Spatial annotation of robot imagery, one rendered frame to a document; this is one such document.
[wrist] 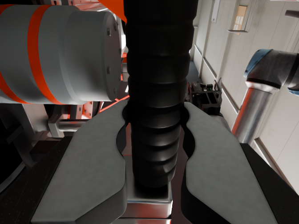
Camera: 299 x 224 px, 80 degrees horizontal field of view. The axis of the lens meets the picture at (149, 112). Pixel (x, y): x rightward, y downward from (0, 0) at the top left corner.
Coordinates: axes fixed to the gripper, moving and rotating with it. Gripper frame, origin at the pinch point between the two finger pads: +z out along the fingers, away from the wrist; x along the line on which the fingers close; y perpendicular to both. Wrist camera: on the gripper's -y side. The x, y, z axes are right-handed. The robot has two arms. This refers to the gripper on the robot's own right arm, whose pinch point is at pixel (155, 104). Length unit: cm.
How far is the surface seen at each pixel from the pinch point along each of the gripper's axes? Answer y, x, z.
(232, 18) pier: 67, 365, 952
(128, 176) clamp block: 7.1, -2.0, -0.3
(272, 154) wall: 373, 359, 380
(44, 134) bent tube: 15.4, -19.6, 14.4
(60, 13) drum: -4.2, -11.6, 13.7
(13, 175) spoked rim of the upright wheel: 26.4, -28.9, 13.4
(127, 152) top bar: 12.1, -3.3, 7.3
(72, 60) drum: 0.5, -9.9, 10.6
